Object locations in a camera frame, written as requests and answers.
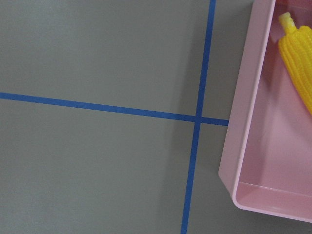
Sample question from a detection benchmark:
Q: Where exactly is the yellow toy corn cob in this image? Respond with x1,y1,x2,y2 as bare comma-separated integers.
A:
278,12,312,113

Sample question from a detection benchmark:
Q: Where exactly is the pink plastic bin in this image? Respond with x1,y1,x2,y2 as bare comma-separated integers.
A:
218,0,312,222

